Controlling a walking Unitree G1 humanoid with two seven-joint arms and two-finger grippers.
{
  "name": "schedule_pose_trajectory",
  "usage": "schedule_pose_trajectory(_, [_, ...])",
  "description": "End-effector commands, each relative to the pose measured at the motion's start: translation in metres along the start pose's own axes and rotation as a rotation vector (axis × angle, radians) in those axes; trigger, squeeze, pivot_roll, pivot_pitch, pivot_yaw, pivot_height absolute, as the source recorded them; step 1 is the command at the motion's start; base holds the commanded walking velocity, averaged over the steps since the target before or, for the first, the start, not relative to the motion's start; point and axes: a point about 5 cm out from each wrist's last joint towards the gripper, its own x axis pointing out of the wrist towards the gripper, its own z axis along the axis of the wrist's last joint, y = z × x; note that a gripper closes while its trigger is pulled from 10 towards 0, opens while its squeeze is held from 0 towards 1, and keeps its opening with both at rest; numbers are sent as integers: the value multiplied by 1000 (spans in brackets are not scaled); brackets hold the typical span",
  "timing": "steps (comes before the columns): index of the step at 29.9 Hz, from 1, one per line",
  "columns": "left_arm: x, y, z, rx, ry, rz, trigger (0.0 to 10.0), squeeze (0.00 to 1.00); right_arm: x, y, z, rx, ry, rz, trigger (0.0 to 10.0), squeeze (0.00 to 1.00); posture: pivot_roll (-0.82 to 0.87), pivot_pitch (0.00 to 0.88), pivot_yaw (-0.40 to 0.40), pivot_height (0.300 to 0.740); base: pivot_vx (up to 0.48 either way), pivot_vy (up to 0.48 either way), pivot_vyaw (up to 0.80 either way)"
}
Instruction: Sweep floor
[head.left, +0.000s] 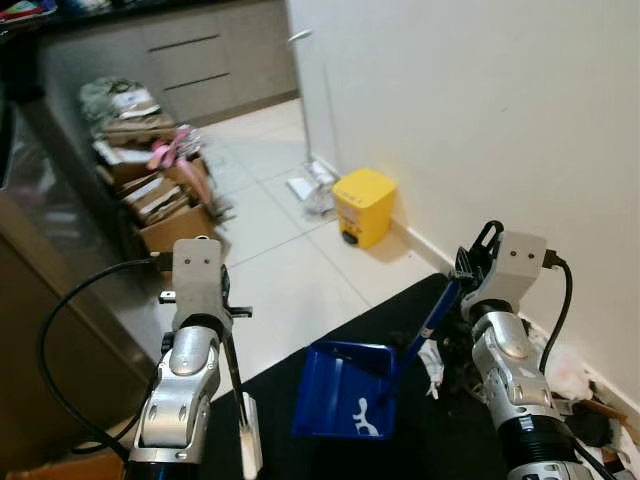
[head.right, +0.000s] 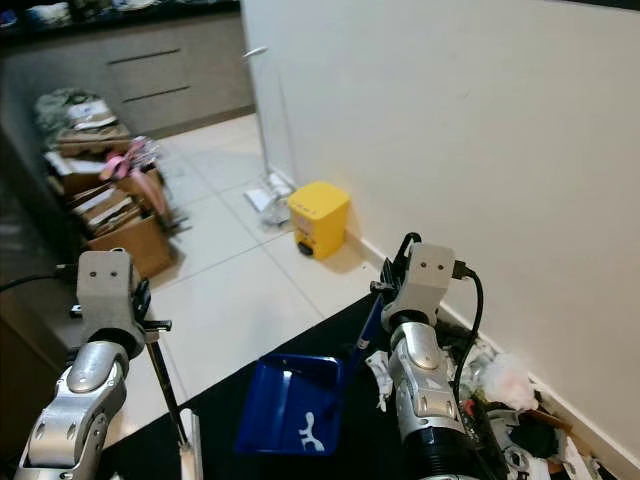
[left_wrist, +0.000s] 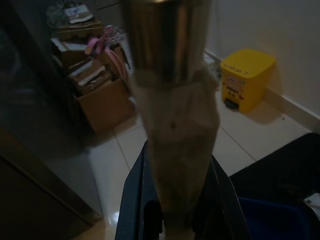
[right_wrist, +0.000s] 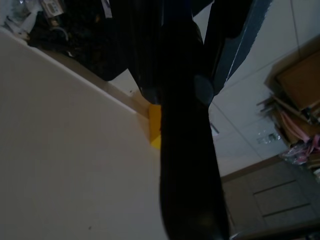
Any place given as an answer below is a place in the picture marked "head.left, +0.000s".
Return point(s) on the blue plastic dustpan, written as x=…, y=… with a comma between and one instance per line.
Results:
x=340, y=390

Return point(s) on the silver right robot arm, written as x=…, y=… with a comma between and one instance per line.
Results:
x=515, y=380

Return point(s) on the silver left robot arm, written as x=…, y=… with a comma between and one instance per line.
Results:
x=180, y=390

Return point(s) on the black floor mat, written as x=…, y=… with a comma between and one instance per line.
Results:
x=440, y=445

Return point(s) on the stack of cardboard boxes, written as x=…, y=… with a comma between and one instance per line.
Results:
x=170, y=215

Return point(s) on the small white card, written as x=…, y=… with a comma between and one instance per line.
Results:
x=432, y=368

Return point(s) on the yellow pedal bin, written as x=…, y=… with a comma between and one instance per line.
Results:
x=362, y=205

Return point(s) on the crumpled white tissue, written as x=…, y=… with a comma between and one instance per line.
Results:
x=570, y=372

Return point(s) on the clear plastic bag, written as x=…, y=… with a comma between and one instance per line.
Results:
x=318, y=200

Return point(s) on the white flat mop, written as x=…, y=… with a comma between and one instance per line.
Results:
x=305, y=185

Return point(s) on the pink plastic item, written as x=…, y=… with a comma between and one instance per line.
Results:
x=170, y=150

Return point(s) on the steel appliance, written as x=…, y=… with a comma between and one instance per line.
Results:
x=60, y=260

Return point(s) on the grey drawer cabinet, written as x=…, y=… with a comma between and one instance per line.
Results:
x=220, y=60

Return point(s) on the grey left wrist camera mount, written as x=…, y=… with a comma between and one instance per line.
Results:
x=197, y=278

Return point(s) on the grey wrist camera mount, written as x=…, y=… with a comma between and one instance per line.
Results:
x=515, y=265
x=197, y=278

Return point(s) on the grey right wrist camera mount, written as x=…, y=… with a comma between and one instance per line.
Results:
x=515, y=265

